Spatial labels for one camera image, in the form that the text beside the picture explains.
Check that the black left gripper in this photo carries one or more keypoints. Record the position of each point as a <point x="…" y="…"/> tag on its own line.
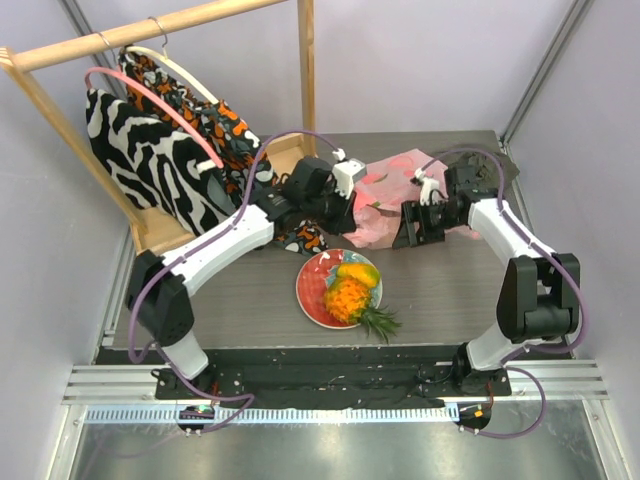
<point x="345" y="220"/>

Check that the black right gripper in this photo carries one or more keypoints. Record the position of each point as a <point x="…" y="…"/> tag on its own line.
<point x="415" y="223"/>

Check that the pink plastic bag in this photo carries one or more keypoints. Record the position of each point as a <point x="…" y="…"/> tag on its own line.
<point x="377" y="210"/>

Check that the fake orange mango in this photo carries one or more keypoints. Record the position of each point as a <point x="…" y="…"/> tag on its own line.
<point x="365" y="273"/>

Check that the fake pineapple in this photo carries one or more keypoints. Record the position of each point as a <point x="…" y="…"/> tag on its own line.
<point x="349" y="302"/>

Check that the olive green cloth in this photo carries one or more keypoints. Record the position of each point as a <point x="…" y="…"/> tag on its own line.
<point x="485" y="168"/>

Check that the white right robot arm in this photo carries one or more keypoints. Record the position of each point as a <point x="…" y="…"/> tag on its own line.
<point x="537" y="302"/>

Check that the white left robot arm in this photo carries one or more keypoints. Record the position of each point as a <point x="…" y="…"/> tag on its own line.
<point x="161" y="286"/>

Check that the orange black patterned garment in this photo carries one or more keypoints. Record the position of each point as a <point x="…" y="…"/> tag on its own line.
<point x="225" y="131"/>

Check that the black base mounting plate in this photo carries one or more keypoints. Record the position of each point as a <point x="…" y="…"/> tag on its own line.
<point x="335" y="378"/>

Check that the black white zebra garment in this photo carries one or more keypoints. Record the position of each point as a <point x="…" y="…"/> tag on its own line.
<point x="155" y="165"/>

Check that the wooden clothes rack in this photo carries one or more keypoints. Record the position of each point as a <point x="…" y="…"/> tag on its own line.
<point x="152" y="229"/>

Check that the cream plastic hanger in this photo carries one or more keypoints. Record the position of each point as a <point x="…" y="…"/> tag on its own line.
<point x="177" y="69"/>

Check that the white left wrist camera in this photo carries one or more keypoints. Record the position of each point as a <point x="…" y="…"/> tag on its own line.
<point x="346" y="173"/>

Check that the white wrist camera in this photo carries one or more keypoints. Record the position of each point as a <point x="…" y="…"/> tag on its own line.
<point x="430" y="192"/>
<point x="346" y="173"/>

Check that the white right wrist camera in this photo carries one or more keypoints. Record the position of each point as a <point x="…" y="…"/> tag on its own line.
<point x="430" y="192"/>

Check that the white perforated cable tray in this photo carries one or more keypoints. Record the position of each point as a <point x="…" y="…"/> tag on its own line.
<point x="195" y="415"/>

